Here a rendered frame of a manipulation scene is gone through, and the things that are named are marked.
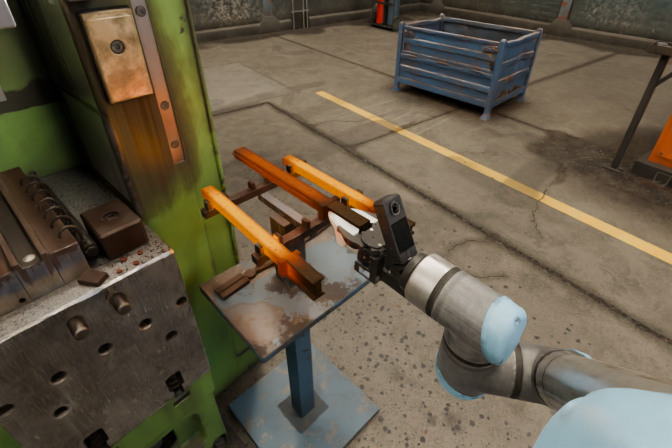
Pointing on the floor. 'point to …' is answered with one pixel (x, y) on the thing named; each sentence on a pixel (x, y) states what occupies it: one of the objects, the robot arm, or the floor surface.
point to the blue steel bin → (466, 60)
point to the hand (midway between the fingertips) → (336, 210)
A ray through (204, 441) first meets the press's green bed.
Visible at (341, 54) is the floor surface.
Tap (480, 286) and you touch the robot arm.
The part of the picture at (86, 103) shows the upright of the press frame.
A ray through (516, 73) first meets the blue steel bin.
